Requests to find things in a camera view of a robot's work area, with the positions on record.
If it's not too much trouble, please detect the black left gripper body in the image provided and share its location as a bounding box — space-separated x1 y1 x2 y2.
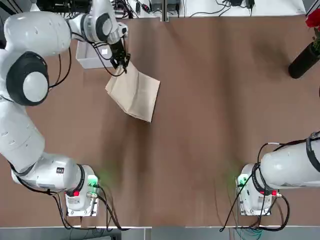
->
109 39 127 60

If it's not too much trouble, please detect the cream-colored tablecloth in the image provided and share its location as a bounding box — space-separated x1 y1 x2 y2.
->
104 61 161 123

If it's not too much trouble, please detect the clear plastic box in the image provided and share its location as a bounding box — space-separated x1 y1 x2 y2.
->
75 39 118 70

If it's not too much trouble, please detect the black ribbed power supply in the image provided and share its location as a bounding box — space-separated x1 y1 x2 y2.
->
150 0 181 13

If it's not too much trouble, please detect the black vase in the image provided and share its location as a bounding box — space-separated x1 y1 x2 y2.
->
288 41 320 80

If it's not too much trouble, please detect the red rose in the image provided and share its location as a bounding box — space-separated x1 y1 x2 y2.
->
305 8 320 29

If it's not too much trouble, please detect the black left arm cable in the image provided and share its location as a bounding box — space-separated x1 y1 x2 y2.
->
47 37 127 90

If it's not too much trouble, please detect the black and red cable bundle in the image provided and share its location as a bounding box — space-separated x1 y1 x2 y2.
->
112 0 151 20

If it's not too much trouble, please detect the aluminium profile post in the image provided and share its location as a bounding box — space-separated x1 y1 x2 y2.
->
161 0 171 23

